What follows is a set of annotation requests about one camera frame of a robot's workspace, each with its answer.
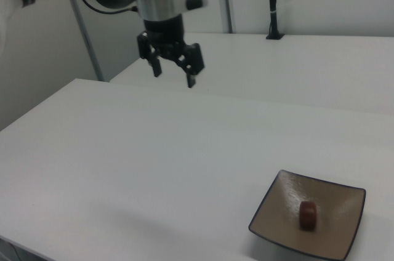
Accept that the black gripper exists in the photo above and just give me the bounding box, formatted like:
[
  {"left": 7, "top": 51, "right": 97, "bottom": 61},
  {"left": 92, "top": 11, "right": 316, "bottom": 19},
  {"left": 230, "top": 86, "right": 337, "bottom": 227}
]
[{"left": 137, "top": 14, "right": 206, "bottom": 89}]

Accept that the square brown ceramic plate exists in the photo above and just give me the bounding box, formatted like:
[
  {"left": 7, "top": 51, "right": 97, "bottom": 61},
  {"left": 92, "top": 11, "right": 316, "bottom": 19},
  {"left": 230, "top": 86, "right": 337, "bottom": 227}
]
[{"left": 247, "top": 169, "right": 367, "bottom": 261}]

